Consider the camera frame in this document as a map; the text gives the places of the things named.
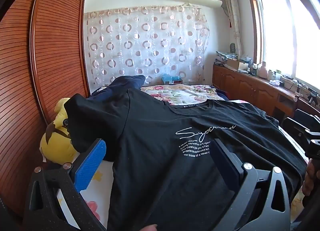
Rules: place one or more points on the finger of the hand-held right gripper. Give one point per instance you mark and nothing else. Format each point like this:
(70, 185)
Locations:
(302, 130)

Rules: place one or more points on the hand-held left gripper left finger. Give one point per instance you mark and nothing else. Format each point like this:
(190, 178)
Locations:
(92, 163)

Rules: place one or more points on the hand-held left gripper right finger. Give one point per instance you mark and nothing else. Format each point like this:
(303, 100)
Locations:
(225, 162)

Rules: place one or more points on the black printed t-shirt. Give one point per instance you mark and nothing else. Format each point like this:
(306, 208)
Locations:
(162, 171)

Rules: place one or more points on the person's right hand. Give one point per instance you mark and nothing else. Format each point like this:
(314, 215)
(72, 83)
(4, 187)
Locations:
(311, 176)

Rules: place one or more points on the person's left hand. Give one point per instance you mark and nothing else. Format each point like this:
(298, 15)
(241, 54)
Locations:
(147, 228)

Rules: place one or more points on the white flowered bed sheet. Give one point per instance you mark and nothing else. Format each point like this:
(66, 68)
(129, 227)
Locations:
(100, 188)

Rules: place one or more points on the yellow plush toy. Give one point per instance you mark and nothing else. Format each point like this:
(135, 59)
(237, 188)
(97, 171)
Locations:
(55, 143)

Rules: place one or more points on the wooden side cabinet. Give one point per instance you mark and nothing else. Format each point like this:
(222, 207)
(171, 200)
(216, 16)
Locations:
(247, 88)

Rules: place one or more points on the white plastic jug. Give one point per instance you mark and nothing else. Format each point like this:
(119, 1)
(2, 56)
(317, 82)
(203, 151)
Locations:
(262, 71)

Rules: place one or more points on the rose floral blanket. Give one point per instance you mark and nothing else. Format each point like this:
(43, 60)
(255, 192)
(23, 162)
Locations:
(185, 93)

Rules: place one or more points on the navy blue folded cloth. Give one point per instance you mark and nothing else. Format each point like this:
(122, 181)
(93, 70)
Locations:
(120, 83)

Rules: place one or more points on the cardboard box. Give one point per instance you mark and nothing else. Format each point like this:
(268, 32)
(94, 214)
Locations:
(236, 64)

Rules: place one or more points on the wood framed window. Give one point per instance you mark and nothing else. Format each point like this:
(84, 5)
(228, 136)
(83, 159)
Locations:
(282, 33)

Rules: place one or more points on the blue plastic bag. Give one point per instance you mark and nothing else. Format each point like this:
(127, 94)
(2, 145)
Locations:
(171, 78)

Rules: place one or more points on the stack of folded cloths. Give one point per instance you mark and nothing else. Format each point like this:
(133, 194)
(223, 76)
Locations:
(225, 55)

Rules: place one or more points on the grey oval object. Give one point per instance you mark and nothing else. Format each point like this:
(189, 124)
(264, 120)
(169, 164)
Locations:
(232, 48)

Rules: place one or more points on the wooden slatted wardrobe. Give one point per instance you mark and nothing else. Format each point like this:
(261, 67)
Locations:
(50, 46)

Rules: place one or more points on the sheer circle patterned curtain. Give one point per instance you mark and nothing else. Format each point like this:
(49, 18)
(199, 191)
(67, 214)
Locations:
(140, 46)

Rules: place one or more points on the beige window curtain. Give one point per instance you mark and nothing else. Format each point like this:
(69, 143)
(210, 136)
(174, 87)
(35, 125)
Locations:
(232, 16)

